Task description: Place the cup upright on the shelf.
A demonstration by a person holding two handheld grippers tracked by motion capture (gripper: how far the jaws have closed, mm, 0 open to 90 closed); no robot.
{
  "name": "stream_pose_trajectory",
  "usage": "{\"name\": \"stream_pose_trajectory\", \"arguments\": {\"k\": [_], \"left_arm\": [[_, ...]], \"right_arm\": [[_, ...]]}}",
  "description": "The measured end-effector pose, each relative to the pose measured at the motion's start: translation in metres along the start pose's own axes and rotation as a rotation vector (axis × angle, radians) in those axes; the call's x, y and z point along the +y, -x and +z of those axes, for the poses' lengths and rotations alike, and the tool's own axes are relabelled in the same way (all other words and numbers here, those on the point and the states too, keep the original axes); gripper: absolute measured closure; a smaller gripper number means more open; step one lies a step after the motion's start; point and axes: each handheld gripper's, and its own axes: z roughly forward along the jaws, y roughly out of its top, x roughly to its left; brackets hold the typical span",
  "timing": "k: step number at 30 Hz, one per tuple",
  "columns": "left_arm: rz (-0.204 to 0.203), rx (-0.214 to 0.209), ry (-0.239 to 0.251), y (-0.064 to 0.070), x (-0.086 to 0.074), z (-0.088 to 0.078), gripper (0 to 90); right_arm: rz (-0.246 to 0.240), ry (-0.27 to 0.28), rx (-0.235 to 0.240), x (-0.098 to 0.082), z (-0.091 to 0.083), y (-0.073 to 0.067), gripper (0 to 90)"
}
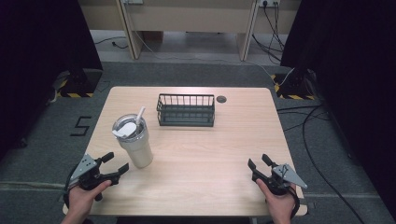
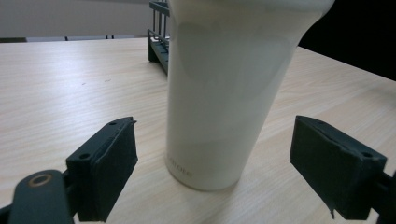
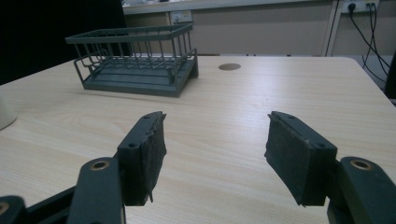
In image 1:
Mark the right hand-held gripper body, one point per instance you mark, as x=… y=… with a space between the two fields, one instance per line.
x=288 y=175

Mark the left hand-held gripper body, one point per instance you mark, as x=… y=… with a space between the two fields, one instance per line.
x=83 y=166

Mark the cream tumbler with clear lid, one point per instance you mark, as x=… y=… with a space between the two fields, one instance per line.
x=134 y=143

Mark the person's right hand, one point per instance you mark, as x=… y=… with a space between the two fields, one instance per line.
x=278 y=203

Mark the person's left hand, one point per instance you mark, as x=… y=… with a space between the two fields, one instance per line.
x=81 y=199

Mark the round black table grommet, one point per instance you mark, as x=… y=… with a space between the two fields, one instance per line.
x=221 y=99

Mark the stand base with hazard tape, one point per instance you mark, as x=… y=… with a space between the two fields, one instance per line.
x=79 y=85
x=294 y=88

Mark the black curtain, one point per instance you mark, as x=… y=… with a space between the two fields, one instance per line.
x=355 y=77
x=40 y=62

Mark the white power strip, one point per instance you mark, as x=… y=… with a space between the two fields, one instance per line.
x=133 y=1

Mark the beige desk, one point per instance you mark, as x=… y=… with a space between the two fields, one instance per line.
x=190 y=18

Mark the white wall socket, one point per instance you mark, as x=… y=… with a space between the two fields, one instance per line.
x=269 y=2

